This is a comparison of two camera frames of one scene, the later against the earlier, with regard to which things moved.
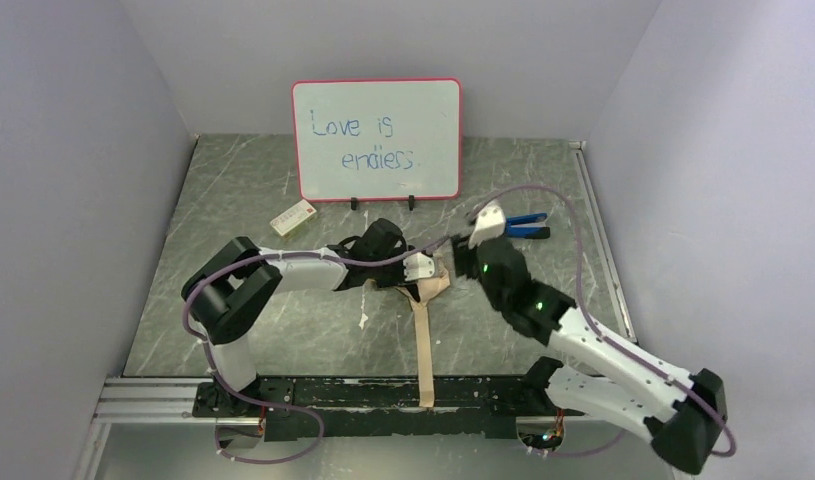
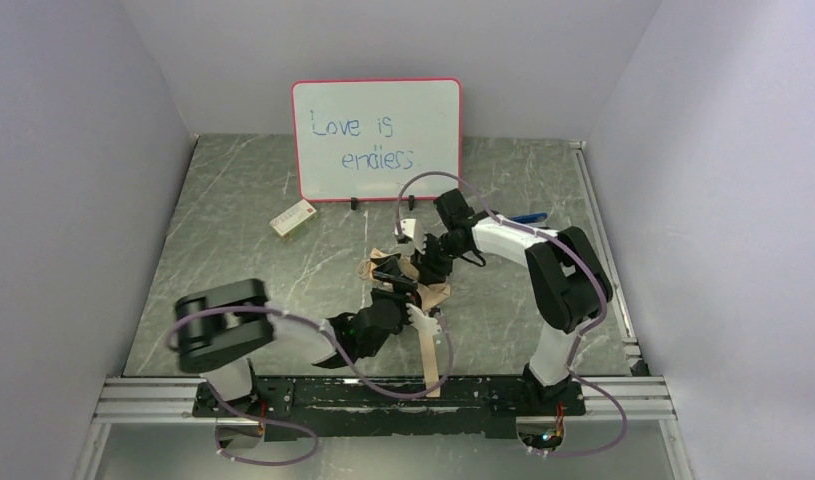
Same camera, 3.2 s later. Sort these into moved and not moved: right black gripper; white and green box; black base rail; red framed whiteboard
Moved: right black gripper
Not moved: red framed whiteboard; white and green box; black base rail
